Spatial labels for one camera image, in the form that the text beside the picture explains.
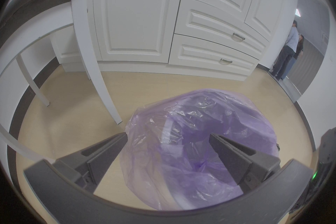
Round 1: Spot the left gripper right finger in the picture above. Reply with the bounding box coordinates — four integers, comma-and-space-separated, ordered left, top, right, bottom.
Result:
209, 134, 282, 195

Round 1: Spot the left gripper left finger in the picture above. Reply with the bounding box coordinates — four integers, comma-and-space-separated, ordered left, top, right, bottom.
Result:
54, 132, 128, 194

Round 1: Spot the purple plastic bag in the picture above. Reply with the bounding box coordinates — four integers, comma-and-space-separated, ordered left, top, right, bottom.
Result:
119, 89, 280, 211

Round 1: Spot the white trash bin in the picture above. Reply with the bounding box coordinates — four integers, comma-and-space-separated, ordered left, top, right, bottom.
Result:
160, 113, 276, 210

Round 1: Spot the white chair grey seat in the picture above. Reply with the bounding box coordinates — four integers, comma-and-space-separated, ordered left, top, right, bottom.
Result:
0, 0, 123, 163

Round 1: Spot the person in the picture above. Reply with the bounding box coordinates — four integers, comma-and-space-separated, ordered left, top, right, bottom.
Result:
280, 34, 304, 81
270, 20, 300, 79

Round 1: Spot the white wardrobe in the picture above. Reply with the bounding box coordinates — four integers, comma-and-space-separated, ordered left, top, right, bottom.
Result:
50, 0, 288, 83

